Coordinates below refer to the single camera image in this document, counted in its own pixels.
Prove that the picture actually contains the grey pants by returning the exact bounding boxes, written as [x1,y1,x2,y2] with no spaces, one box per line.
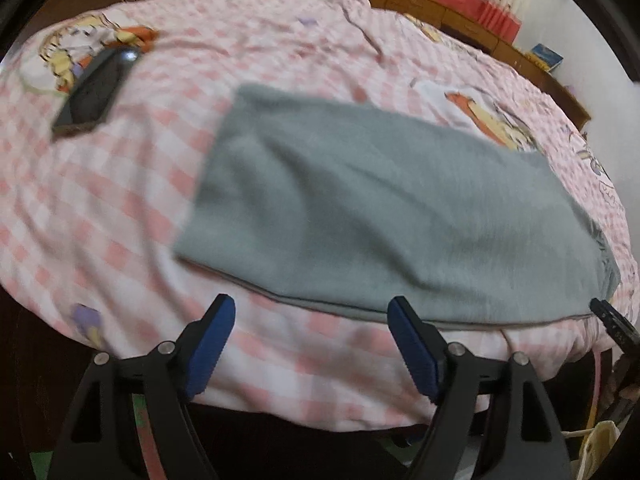
[174,84,620,327]

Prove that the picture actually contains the blue picture book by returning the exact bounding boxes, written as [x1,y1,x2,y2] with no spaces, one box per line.
[526,44,564,73]

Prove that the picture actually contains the black smartphone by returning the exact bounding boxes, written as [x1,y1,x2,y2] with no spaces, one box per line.
[51,46,143,141]

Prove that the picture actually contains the long wooden low cabinet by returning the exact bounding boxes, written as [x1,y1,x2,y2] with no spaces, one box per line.
[370,0,591,129]

